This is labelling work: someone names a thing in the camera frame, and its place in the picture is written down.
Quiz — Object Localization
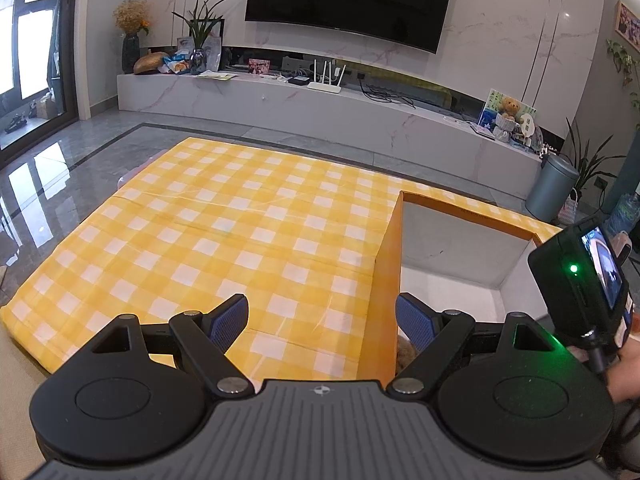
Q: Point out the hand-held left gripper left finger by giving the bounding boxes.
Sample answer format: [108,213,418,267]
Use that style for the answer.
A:
[87,294,253,397]

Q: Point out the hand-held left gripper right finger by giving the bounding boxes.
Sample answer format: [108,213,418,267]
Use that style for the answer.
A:
[385,294,558,397]

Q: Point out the brown plush toy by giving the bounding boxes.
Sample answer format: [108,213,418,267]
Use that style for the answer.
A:
[395,337,419,376]

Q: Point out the orange cardboard box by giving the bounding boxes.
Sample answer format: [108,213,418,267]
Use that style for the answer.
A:
[356,190,563,381]

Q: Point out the person's right hand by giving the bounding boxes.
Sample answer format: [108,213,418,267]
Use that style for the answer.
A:
[606,342,640,403]

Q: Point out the pastel woven bag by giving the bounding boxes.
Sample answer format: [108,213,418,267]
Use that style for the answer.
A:
[557,192,581,226]

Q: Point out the large blue water bottle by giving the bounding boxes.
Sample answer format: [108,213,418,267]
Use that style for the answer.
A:
[602,192,640,241]

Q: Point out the grey-blue pedal bin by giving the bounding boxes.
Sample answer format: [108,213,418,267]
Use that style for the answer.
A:
[525,154,580,224]

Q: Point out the yellow checkered tablecloth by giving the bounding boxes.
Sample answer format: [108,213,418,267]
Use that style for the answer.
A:
[0,136,563,381]

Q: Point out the tall leafy floor plant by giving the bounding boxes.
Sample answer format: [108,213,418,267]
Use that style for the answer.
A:
[559,117,628,206]

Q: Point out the brown teddy bear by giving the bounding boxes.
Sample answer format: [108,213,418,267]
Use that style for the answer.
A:
[497,96,523,123]

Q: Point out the green illustrated card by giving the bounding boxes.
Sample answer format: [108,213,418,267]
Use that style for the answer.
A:
[478,88,538,131]

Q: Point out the white marble television cabinet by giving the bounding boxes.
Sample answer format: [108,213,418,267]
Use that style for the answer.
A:
[116,67,551,211]

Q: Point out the hanging vine plant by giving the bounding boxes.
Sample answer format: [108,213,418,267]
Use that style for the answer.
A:
[606,39,640,86]

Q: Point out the white router with antennas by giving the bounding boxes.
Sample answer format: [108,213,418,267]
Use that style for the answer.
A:
[307,59,347,92]

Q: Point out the green plant in glass vase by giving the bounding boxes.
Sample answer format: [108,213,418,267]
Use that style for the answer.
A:
[171,0,236,75]

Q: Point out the blue snack bag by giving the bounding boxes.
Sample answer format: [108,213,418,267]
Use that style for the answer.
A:
[157,50,193,75]

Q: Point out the brown straw hat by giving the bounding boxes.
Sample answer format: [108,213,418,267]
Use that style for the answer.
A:
[133,51,171,75]

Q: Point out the dark vase with dried flowers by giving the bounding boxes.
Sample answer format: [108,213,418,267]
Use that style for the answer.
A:
[114,0,152,75]

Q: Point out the black curved television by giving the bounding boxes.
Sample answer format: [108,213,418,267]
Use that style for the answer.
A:
[245,0,458,54]

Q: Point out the black-framed glass door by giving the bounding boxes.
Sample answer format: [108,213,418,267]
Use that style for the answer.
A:
[0,0,81,151]

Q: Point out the black cables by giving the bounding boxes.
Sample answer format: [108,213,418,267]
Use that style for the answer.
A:
[360,77,416,109]

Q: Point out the framed wall picture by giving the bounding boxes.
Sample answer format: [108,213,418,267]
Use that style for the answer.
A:
[614,0,640,53]

